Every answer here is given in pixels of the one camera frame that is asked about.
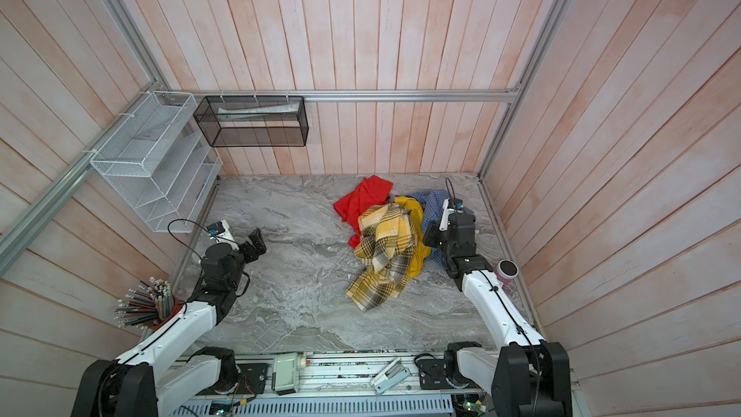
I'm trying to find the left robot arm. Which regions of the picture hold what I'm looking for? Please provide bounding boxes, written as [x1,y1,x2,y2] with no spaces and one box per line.
[71,221,266,416]

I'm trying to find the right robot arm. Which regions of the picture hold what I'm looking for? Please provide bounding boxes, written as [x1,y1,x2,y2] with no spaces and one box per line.
[424,207,573,416]

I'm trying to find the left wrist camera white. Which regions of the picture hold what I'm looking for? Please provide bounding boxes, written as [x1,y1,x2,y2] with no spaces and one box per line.
[206,220,239,250]

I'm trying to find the black wire mesh basket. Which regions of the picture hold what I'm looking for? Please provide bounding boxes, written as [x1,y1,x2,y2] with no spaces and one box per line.
[194,95,310,148]

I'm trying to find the blue checked shirt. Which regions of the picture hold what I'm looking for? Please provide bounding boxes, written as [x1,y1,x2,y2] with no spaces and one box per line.
[410,189,457,273]

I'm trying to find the pale green box device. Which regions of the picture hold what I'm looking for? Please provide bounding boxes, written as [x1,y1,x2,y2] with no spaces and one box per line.
[271,353,307,396]

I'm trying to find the red cup of pencils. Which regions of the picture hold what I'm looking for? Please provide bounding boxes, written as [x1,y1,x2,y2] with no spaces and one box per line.
[115,277,183,330]

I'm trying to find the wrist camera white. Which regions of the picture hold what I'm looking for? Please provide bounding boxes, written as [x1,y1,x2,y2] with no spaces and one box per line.
[438,198,463,232]
[206,220,239,250]

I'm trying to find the white clamp device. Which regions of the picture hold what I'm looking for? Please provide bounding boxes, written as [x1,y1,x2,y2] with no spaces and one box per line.
[370,357,411,395]

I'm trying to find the mustard yellow cloth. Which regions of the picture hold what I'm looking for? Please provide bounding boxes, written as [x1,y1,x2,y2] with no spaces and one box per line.
[395,196,431,279]

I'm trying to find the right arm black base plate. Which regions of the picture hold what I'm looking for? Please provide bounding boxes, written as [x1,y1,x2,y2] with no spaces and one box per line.
[414,353,455,390]

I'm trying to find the yellow plaid cloth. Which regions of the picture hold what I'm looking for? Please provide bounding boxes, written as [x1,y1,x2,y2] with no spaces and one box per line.
[347,203,417,311]

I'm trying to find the white wire mesh shelf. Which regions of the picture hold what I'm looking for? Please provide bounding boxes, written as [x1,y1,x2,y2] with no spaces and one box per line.
[91,92,222,234]

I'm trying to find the red cloth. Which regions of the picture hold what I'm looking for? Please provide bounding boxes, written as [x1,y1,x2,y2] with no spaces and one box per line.
[333,176,393,248]

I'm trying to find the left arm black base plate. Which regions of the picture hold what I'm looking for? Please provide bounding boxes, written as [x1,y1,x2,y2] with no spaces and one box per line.
[237,363,270,397]

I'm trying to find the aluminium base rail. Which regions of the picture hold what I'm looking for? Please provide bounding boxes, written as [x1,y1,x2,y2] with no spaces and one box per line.
[103,350,580,403]

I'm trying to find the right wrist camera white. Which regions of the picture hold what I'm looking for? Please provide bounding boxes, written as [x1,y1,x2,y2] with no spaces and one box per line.
[438,198,463,232]

